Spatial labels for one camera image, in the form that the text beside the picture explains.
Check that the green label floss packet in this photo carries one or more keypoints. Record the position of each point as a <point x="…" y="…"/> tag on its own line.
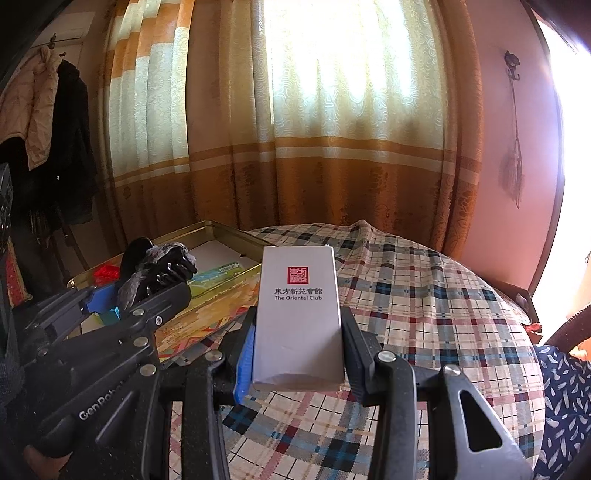
<point x="217" y="273"/>

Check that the brown chair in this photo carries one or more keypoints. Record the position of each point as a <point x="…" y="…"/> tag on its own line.
<point x="568" y="327"/>

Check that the brown wooden door frame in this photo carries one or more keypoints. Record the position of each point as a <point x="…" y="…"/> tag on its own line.
<point x="551" y="138"/>

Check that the beige tassel ornament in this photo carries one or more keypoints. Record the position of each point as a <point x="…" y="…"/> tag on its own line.
<point x="513" y="170"/>

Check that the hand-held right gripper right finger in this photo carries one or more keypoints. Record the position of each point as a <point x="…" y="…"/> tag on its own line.
<point x="355" y="355"/>

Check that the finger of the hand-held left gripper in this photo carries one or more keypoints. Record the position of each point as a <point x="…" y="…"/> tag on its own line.
<point x="166" y="302"/>
<point x="104" y="300"/>

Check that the orange and cream curtain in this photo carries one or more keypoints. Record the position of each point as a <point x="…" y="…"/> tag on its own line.
<point x="346" y="115"/>

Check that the black grey hair claw clip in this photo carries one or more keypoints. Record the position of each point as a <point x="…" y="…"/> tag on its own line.
<point x="161" y="267"/>

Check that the blue patterned cushion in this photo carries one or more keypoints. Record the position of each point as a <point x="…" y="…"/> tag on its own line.
<point x="563" y="406"/>

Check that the teal building block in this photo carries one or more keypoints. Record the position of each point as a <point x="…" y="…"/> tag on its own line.
<point x="111" y="316"/>

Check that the gold tin box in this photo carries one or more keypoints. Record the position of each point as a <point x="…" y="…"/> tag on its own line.
<point x="203" y="318"/>

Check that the red building block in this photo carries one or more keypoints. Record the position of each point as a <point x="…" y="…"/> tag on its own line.
<point x="107" y="273"/>

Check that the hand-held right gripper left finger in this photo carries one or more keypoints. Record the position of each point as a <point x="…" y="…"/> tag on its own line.
<point x="244" y="364"/>

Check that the white box with red seal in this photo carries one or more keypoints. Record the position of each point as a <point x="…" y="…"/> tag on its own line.
<point x="295" y="332"/>

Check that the beige jacket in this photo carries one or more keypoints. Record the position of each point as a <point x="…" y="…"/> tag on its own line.
<point x="37" y="106"/>

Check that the brown wooden side table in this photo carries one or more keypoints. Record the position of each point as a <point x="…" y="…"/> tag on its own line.
<point x="526" y="309"/>

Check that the dark metal wall hook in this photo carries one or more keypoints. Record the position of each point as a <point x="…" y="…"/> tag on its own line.
<point x="511" y="62"/>

